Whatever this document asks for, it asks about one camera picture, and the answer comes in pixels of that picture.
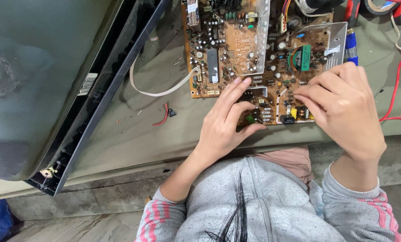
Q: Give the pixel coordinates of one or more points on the person's left hand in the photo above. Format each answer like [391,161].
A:
[217,134]

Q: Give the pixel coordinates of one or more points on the person's right hand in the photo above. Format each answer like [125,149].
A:
[348,114]

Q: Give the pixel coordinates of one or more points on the brown television circuit board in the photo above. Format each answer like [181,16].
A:
[235,43]

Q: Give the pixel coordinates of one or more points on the pink undershirt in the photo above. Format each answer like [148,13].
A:
[289,159]

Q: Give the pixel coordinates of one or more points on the grey pink striped hoodie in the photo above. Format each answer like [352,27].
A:
[274,208]

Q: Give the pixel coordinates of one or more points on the black tape roll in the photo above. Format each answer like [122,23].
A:
[377,8]

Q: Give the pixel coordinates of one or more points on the black and white yoke coil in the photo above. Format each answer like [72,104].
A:
[316,5]

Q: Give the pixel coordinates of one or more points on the grey CRT television set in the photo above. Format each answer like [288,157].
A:
[36,84]

